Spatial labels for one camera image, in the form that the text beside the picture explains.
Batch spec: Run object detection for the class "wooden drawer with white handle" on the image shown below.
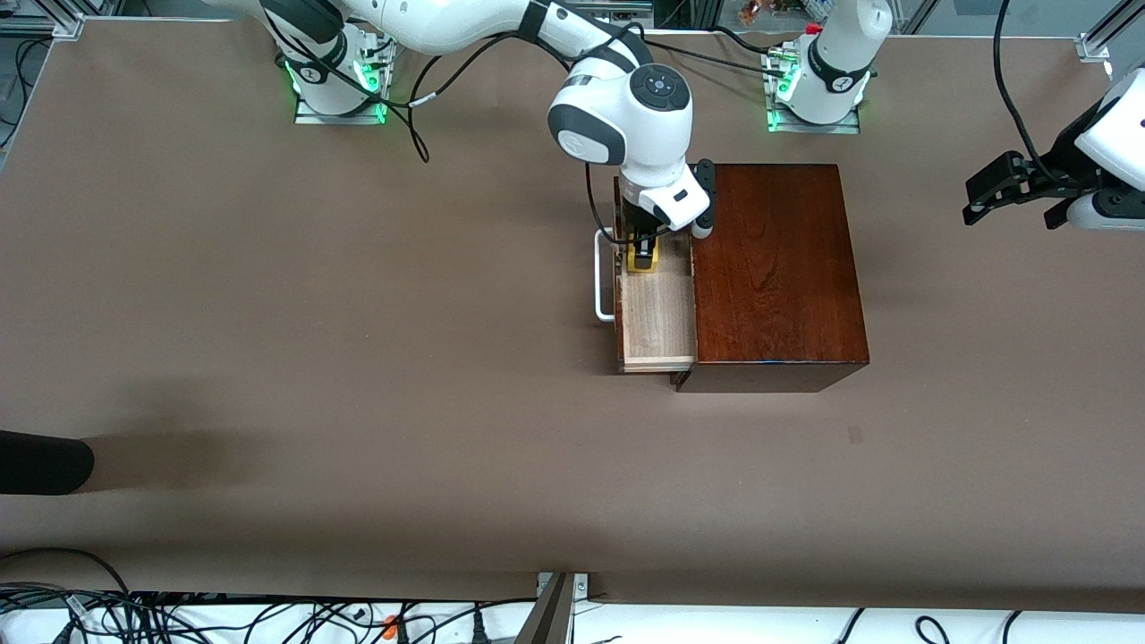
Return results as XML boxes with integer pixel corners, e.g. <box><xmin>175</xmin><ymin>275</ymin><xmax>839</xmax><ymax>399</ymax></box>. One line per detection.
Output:
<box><xmin>595</xmin><ymin>174</ymin><xmax>699</xmax><ymax>375</ymax></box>

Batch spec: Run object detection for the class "dark wooden drawer box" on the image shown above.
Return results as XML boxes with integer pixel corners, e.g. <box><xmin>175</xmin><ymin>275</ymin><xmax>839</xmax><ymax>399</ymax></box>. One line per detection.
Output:
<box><xmin>671</xmin><ymin>163</ymin><xmax>870</xmax><ymax>394</ymax></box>

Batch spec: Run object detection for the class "grey device with ports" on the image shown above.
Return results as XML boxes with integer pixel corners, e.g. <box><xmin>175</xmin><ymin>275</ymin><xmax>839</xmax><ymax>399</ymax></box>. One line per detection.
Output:
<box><xmin>522</xmin><ymin>0</ymin><xmax>656</xmax><ymax>28</ymax></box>

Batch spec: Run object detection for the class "dark metal bar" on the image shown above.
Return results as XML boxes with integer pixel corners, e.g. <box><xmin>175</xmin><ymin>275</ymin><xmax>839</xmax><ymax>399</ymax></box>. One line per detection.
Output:
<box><xmin>514</xmin><ymin>572</ymin><xmax>573</xmax><ymax>644</ymax></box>

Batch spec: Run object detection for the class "black round-ended cylinder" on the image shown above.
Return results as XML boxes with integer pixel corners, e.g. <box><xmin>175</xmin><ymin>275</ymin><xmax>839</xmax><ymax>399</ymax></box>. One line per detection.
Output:
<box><xmin>0</xmin><ymin>429</ymin><xmax>96</xmax><ymax>496</ymax></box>

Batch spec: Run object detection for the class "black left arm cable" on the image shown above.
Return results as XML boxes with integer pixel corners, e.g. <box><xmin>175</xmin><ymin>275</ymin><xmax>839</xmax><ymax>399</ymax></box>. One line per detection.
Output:
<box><xmin>993</xmin><ymin>0</ymin><xmax>1049</xmax><ymax>180</ymax></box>

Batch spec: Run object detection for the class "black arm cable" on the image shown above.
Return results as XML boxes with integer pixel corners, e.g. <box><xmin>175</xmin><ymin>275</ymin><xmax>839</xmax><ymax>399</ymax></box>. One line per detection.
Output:
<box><xmin>404</xmin><ymin>31</ymin><xmax>674</xmax><ymax>247</ymax></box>
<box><xmin>993</xmin><ymin>0</ymin><xmax>1049</xmax><ymax>180</ymax></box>

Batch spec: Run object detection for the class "aluminium frame profile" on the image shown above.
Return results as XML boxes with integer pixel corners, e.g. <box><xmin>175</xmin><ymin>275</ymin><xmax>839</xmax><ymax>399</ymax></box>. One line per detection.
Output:
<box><xmin>1076</xmin><ymin>0</ymin><xmax>1145</xmax><ymax>64</ymax></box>
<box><xmin>0</xmin><ymin>0</ymin><xmax>87</xmax><ymax>41</ymax></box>

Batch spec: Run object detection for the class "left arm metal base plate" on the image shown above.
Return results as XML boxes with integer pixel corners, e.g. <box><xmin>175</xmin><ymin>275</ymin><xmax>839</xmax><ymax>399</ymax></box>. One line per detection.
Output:
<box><xmin>766</xmin><ymin>49</ymin><xmax>862</xmax><ymax>135</ymax></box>

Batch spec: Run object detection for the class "black base cable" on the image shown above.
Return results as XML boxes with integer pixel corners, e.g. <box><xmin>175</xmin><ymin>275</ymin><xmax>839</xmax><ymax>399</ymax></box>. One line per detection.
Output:
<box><xmin>709</xmin><ymin>24</ymin><xmax>793</xmax><ymax>56</ymax></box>
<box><xmin>662</xmin><ymin>43</ymin><xmax>788</xmax><ymax>77</ymax></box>

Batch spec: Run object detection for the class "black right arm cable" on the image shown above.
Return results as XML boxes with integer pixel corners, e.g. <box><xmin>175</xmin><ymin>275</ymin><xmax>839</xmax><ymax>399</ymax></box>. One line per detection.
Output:
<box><xmin>404</xmin><ymin>31</ymin><xmax>674</xmax><ymax>247</ymax></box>

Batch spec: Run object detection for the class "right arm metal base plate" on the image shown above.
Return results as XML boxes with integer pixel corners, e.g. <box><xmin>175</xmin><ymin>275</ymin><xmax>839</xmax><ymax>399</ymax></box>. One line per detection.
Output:
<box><xmin>293</xmin><ymin>49</ymin><xmax>391</xmax><ymax>126</ymax></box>

